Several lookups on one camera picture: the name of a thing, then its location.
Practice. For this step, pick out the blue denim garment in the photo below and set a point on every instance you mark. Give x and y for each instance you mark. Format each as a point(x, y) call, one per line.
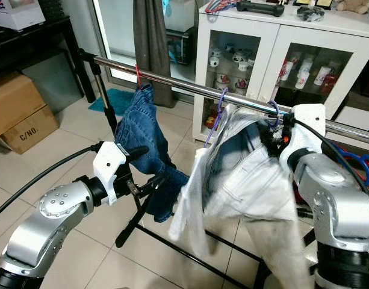
point(142, 120)

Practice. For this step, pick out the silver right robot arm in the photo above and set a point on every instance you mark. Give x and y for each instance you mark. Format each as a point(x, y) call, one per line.
point(334, 205)

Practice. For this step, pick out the red gift box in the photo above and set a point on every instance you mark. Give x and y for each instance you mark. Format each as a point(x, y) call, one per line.
point(212, 120)

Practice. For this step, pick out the white framed glass door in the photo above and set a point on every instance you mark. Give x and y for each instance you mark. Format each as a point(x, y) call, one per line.
point(118, 36)

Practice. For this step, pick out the beige teddy bear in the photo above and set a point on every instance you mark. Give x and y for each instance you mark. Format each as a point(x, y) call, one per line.
point(353, 6)

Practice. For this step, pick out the grey curtain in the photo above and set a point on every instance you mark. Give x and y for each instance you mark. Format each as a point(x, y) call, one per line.
point(151, 36)

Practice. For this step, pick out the large plain cardboard box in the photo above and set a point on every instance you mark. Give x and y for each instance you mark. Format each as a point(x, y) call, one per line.
point(15, 96)

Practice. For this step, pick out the white printed tumbler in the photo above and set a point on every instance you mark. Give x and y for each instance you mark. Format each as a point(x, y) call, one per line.
point(324, 75)
point(286, 70)
point(306, 72)

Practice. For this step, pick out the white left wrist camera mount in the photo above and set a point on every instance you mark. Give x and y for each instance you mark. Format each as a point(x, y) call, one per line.
point(111, 164)

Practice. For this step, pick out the chrome black clothes rack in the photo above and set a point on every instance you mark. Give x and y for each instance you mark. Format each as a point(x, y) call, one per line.
point(184, 81)

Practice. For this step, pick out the white desktop device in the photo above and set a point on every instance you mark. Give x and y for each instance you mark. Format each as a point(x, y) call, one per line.
point(24, 13)

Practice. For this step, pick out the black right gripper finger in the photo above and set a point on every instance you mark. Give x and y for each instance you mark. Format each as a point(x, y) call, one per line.
point(269, 142)

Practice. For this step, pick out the black dumbbell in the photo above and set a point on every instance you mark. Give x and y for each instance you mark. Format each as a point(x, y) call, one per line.
point(259, 8)

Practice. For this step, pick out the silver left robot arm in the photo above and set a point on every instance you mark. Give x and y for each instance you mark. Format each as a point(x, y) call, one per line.
point(64, 205)

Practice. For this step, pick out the blue clothes hanger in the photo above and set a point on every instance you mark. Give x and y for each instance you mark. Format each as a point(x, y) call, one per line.
point(353, 159)

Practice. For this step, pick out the white t-shirt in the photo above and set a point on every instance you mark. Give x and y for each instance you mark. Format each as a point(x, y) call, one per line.
point(244, 186)

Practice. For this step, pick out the teal floor mat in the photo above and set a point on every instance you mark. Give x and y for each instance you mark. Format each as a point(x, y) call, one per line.
point(115, 102)

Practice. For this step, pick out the purple clothes hanger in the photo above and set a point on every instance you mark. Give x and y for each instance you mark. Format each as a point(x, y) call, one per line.
point(218, 111)

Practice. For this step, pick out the black glass bowl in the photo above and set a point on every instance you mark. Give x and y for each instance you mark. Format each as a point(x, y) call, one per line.
point(312, 13)

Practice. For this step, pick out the grey board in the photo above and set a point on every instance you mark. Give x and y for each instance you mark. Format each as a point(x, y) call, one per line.
point(55, 81)

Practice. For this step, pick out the white glass door cabinet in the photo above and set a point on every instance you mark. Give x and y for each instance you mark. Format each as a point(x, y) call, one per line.
point(268, 30)

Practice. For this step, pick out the black desk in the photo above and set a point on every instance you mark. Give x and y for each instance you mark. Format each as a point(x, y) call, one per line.
point(27, 39)

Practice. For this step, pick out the small printed cardboard box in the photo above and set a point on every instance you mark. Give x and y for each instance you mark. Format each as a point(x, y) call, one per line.
point(37, 132)

